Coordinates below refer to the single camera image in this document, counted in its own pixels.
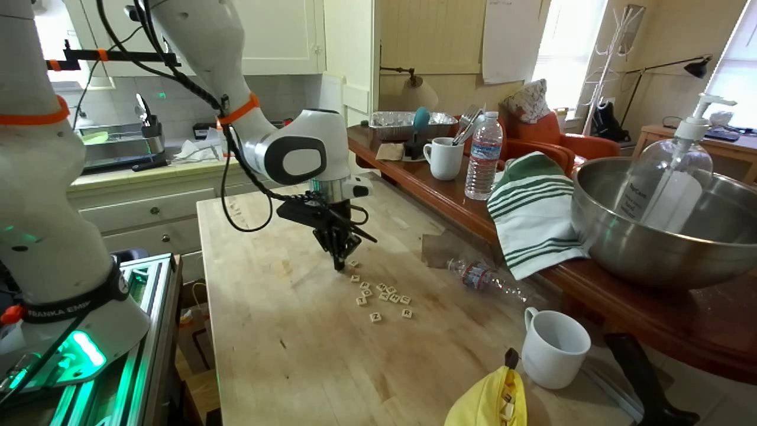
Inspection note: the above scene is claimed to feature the dark wooden table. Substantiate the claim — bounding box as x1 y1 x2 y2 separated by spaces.
346 124 757 388

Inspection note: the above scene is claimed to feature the aluminium foil tray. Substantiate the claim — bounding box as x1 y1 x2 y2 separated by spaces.
369 109 460 131

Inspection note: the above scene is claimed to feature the patterned cushion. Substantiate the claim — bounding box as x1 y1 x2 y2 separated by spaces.
499 77 553 124

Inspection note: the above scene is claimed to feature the black floor lamp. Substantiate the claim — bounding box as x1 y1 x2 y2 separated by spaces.
622 55 714 120

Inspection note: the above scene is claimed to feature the black tripod leg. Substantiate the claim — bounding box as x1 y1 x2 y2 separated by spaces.
602 328 701 426

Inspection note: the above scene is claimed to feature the beige desk lamp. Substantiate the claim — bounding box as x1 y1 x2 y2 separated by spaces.
378 65 441 113

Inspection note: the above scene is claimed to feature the metal spoon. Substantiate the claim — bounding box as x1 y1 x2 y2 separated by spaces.
453 109 478 149

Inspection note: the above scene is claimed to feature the brown wooden desk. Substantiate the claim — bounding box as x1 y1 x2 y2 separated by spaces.
634 120 757 185

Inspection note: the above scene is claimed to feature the green striped white towel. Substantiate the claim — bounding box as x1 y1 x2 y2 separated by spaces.
486 149 589 282

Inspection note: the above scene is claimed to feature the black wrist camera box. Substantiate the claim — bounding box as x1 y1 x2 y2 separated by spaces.
274 197 317 229

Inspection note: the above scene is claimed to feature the black kitchen faucet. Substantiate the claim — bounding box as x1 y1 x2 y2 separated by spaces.
130 91 174 172

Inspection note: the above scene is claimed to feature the white mug with utensils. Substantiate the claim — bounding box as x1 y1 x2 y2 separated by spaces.
422 135 467 181

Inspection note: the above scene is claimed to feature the stainless steel bowl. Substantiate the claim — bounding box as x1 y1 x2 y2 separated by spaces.
570 153 757 292

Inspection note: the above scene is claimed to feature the white wall paper sheet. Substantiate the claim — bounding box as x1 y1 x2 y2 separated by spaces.
481 0 548 87

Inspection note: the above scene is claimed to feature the white coat rack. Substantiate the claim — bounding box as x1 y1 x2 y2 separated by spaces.
580 3 646 137

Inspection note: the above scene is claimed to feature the white kitchen counter cabinet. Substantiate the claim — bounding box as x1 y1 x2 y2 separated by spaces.
67 150 271 262

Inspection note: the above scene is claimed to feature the black boot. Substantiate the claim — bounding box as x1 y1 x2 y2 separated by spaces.
589 96 634 145

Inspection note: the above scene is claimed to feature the aluminium robot stand frame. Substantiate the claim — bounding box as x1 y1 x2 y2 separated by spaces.
0 250 184 426

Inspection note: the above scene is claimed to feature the orange velcro strap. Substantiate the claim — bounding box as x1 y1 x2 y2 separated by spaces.
216 91 263 127
0 91 71 127

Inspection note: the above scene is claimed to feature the orange armchair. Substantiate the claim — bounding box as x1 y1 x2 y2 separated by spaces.
499 109 624 172

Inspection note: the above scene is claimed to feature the black articulated mount rod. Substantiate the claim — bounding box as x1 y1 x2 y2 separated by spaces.
43 38 184 72

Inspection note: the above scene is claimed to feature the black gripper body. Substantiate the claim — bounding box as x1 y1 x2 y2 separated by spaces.
309 197 357 239

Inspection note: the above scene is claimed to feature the white wall cabinet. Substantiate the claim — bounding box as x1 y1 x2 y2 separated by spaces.
61 0 326 77

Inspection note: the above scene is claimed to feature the yellow banana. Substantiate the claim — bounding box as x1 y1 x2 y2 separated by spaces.
442 347 530 426

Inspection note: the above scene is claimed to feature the clear soap pump dispenser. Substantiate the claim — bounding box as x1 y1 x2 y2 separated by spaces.
613 91 740 233

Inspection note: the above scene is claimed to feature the clear water bottle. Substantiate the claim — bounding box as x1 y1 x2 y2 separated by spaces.
462 109 506 202

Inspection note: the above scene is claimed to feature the crushed clear plastic bottle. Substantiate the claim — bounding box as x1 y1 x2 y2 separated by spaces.
422 232 530 305

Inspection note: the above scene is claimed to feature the empty white mug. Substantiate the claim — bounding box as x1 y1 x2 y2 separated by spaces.
518 305 595 392

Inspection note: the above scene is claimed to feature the white crumpled cloth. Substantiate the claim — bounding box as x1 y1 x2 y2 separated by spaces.
174 137 228 165

